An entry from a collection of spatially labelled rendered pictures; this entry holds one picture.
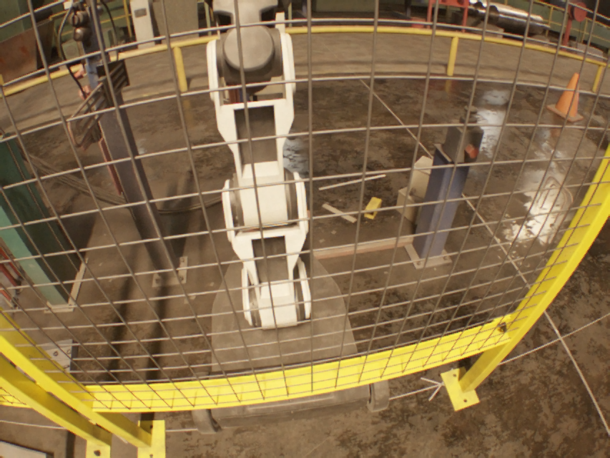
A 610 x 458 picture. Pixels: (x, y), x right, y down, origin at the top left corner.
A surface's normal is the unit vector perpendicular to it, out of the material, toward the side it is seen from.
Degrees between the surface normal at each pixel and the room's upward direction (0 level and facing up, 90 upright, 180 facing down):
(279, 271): 86
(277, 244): 86
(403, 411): 0
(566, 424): 0
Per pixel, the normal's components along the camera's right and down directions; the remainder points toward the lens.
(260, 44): 0.13, 0.24
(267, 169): -0.02, -0.74
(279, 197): 0.14, 0.47
